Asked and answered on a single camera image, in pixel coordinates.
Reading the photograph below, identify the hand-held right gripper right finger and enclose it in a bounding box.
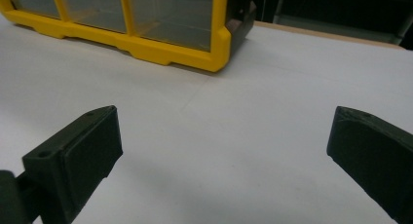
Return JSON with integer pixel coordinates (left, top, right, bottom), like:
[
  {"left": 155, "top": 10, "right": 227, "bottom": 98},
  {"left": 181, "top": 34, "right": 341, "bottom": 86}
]
[{"left": 326, "top": 105, "right": 413, "bottom": 224}]

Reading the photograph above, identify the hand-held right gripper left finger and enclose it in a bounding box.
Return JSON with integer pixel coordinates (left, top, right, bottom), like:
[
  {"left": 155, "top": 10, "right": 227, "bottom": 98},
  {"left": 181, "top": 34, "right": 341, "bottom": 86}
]
[{"left": 21, "top": 104, "right": 124, "bottom": 224}]

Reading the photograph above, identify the yellow and black organizer case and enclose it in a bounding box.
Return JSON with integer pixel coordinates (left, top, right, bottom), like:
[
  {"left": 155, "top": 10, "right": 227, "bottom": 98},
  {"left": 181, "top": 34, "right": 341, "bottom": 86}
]
[{"left": 0, "top": 0, "right": 257, "bottom": 73}]

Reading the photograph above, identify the dark metal rack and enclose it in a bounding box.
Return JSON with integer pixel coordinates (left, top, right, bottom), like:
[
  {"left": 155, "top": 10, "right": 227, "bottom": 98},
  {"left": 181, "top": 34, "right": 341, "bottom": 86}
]
[{"left": 272, "top": 0, "right": 413, "bottom": 46}]

